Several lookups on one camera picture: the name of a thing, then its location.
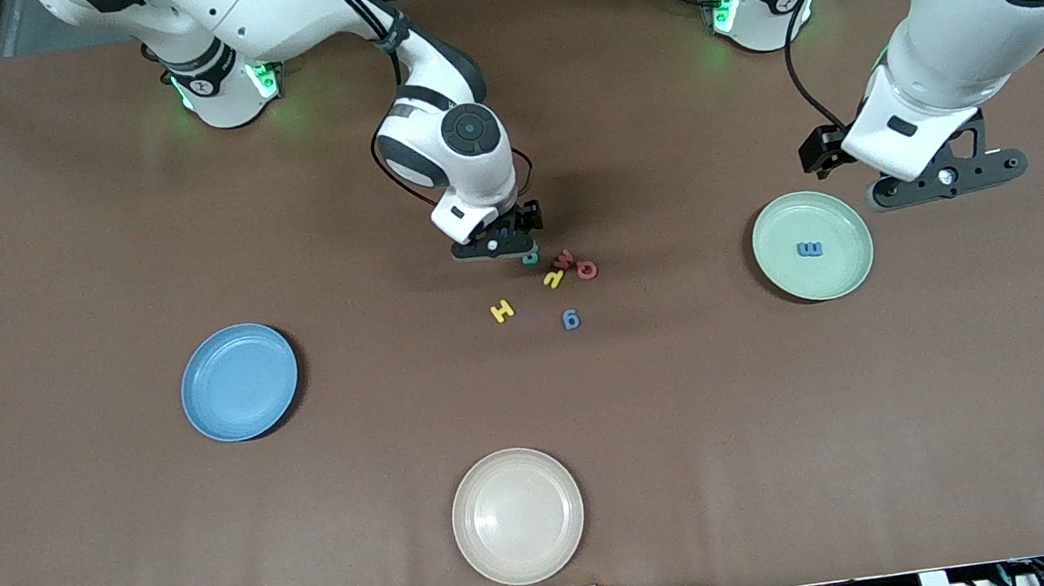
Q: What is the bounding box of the beige plate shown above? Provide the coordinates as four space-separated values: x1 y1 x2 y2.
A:
444 439 594 586

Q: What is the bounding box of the blue plate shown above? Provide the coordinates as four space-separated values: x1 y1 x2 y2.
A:
172 316 308 450

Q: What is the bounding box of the brown table mat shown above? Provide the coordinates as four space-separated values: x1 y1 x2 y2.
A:
0 0 1044 586

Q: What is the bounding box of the green plate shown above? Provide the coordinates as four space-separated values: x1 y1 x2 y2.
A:
746 182 881 310

